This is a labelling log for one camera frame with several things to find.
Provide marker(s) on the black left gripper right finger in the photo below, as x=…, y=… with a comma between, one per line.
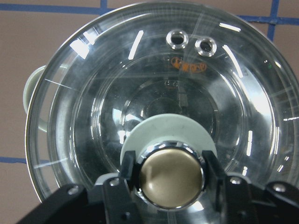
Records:
x=212, y=170

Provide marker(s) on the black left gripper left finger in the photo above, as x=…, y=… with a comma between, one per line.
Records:
x=128, y=170

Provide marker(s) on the glass pot lid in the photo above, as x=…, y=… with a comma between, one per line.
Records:
x=167, y=80

